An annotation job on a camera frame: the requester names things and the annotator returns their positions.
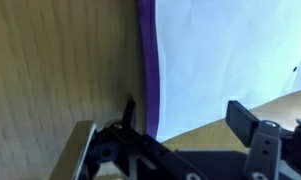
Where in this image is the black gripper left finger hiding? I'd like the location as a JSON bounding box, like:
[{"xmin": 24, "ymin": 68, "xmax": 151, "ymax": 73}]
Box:
[{"xmin": 121, "ymin": 99, "xmax": 136, "ymax": 129}]

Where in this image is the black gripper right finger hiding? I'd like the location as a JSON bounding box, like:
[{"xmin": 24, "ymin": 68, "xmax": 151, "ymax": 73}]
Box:
[{"xmin": 225, "ymin": 100, "xmax": 259, "ymax": 147}]

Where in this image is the purple covered book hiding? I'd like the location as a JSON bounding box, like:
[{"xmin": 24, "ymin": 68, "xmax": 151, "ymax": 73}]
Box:
[{"xmin": 137, "ymin": 0, "xmax": 301, "ymax": 142}]

